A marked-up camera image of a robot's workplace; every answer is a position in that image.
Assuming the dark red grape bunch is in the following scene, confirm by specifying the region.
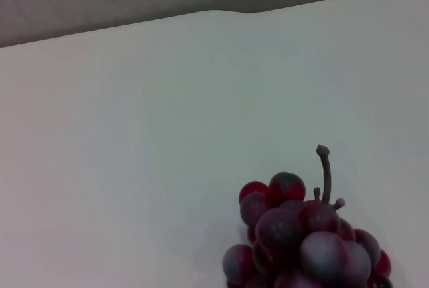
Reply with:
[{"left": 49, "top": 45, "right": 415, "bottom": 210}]
[{"left": 221, "top": 144, "right": 393, "bottom": 288}]

